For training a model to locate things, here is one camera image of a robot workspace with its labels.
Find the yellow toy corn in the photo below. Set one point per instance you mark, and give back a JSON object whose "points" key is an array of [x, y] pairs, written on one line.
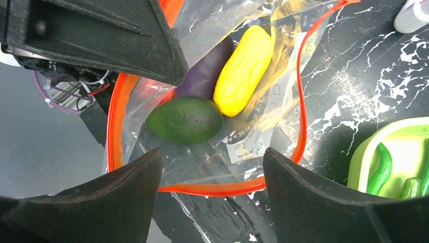
{"points": [[243, 71]]}

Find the clear zip bag orange zipper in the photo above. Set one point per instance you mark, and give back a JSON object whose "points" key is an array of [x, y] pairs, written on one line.
{"points": [[212, 180]]}

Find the green toy pepper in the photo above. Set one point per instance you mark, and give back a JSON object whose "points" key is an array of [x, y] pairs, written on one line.
{"points": [[382, 172]]}

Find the green toy avocado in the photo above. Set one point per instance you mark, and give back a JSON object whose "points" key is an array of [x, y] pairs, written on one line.
{"points": [[185, 120]]}

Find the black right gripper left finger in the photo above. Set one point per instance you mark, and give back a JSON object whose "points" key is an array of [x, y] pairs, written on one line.
{"points": [[115, 207]]}

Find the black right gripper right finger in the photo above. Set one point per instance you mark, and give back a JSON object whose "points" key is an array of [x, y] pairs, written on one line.
{"points": [[308, 207]]}

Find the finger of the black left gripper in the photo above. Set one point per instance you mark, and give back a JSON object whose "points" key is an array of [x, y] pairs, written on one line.
{"points": [[56, 37]]}

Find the white PVC pipe frame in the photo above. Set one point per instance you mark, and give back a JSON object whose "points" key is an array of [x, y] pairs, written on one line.
{"points": [[412, 17]]}

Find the purple toy eggplant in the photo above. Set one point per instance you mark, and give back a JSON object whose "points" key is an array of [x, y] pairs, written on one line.
{"points": [[201, 79]]}

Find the lime green tray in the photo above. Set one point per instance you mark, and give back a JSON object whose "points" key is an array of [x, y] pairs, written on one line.
{"points": [[405, 141]]}

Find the toy bok choy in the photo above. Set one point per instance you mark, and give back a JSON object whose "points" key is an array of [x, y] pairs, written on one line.
{"points": [[417, 186]]}

